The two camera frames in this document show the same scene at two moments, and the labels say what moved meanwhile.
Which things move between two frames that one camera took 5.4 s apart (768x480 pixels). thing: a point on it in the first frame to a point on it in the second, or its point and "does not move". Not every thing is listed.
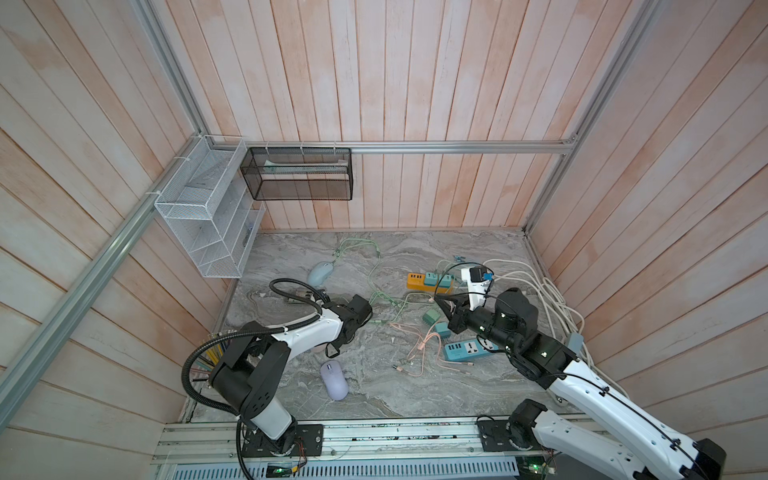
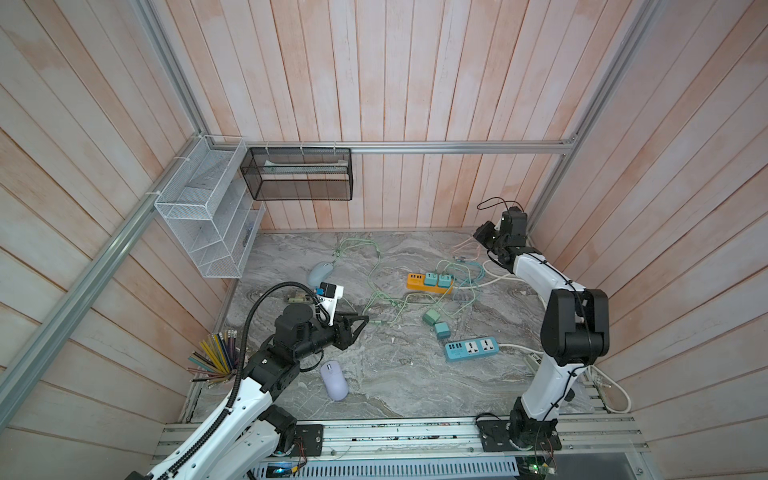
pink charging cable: [441, 361] to [468, 259]
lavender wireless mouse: [336, 384] does not move
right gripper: [459, 317] to [482, 231]
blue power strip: [456, 351] does not move
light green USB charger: [431, 316] does not move
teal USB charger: [442, 328] does not move
